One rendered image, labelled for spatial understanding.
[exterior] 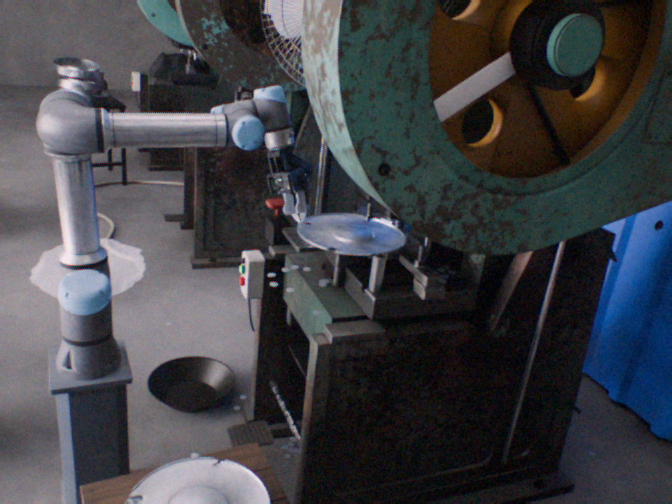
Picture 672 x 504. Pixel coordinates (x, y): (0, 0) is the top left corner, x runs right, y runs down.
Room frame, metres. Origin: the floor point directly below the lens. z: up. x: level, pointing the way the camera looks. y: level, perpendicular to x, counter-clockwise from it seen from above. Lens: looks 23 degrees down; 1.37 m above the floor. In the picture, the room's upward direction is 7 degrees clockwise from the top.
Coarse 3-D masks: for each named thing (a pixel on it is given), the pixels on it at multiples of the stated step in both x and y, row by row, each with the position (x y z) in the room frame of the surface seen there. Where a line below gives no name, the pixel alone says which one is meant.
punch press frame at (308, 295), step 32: (448, 0) 1.37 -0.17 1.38; (576, 96) 1.56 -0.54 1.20; (480, 128) 1.46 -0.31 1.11; (288, 256) 1.64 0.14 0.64; (448, 256) 1.78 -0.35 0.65; (480, 256) 1.49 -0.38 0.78; (512, 256) 1.50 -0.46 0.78; (320, 288) 1.46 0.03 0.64; (480, 288) 1.47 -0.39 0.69; (288, 320) 1.60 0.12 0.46; (320, 320) 1.37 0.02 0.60; (352, 320) 1.33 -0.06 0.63; (384, 320) 1.36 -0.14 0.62; (416, 320) 1.40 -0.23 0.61; (480, 320) 1.48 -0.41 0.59; (288, 416) 1.51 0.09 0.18
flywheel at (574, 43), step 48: (480, 0) 1.17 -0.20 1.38; (528, 0) 1.17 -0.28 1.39; (576, 0) 1.11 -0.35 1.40; (432, 48) 1.14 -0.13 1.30; (480, 48) 1.18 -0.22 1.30; (528, 48) 1.09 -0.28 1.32; (576, 48) 1.09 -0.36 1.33; (624, 48) 1.31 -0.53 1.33; (480, 96) 1.18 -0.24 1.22; (528, 96) 1.23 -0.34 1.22; (624, 96) 1.32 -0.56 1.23; (480, 144) 1.21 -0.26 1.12; (528, 144) 1.24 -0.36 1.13; (576, 144) 1.29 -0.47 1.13
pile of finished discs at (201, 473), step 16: (176, 464) 1.04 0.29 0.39; (192, 464) 1.04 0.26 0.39; (208, 464) 1.05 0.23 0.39; (224, 464) 1.06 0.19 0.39; (144, 480) 0.98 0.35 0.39; (160, 480) 0.99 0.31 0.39; (176, 480) 0.99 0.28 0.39; (192, 480) 1.00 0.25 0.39; (208, 480) 1.00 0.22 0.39; (224, 480) 1.01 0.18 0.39; (240, 480) 1.01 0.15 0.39; (256, 480) 1.02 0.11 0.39; (144, 496) 0.94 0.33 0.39; (160, 496) 0.94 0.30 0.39; (176, 496) 0.94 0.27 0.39; (192, 496) 0.95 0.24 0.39; (208, 496) 0.95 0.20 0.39; (224, 496) 0.96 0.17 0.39; (240, 496) 0.97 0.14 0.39; (256, 496) 0.97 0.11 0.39
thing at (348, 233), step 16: (304, 224) 1.56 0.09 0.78; (320, 224) 1.57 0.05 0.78; (336, 224) 1.59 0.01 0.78; (352, 224) 1.58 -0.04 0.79; (368, 224) 1.62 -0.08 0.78; (384, 224) 1.63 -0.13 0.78; (304, 240) 1.45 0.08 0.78; (320, 240) 1.46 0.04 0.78; (336, 240) 1.47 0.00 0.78; (352, 240) 1.47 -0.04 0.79; (368, 240) 1.49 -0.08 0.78; (384, 240) 1.51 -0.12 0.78; (400, 240) 1.52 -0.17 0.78
